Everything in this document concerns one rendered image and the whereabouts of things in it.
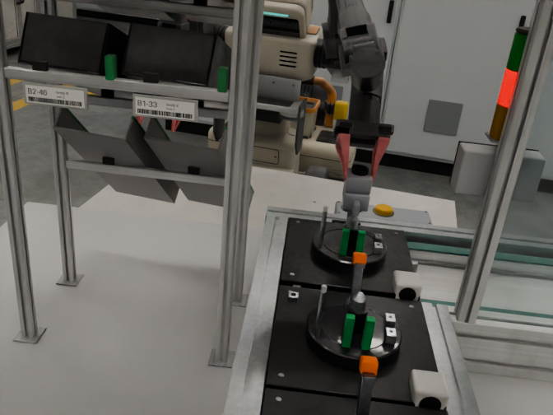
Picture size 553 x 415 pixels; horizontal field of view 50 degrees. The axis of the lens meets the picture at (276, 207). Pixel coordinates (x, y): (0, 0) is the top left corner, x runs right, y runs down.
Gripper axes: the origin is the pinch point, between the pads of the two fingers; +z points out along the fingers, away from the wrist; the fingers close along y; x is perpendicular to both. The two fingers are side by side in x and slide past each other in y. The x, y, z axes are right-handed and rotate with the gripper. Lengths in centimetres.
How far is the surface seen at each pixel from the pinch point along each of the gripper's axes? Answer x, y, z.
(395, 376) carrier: -16.4, 5.5, 32.8
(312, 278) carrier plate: 1.1, -6.4, 18.8
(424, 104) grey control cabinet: 271, 69, -134
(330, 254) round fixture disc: 4.4, -3.4, 13.7
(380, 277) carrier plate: 3.5, 5.7, 16.9
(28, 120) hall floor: 317, -215, -109
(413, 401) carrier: -20.0, 7.4, 35.5
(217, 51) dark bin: -25.6, -23.9, -8.3
